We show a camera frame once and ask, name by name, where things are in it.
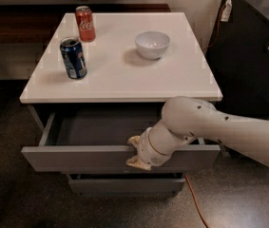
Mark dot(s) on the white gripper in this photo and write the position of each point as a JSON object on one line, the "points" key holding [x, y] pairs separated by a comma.
{"points": [[146, 149]]}

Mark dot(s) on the grey top drawer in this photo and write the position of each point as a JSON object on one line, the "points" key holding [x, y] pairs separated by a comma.
{"points": [[89, 141]]}

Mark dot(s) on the grey drawer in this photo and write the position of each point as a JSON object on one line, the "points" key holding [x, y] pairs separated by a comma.
{"points": [[89, 141], [136, 184]]}

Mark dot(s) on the blue pepsi can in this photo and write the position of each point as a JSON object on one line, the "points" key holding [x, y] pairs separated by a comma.
{"points": [[73, 57]]}

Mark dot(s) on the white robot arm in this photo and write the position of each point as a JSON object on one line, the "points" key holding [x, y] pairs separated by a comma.
{"points": [[186, 119]]}

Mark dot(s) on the grey bottom drawer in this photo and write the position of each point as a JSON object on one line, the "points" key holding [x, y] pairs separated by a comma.
{"points": [[136, 184]]}

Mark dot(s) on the grey drawer cabinet white top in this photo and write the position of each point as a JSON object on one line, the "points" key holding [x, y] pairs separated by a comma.
{"points": [[119, 76]]}

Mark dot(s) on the red coca-cola can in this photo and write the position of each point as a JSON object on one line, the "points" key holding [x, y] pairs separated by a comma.
{"points": [[84, 19]]}

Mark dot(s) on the white bowl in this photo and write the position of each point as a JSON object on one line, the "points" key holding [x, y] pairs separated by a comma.
{"points": [[152, 44]]}

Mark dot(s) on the black cabinet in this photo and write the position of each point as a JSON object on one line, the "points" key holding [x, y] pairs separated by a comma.
{"points": [[238, 56]]}

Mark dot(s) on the dark wooden bench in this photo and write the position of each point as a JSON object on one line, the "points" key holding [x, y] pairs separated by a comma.
{"points": [[31, 23]]}

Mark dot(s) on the white cable tag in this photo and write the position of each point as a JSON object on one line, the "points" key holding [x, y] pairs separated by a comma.
{"points": [[226, 11]]}

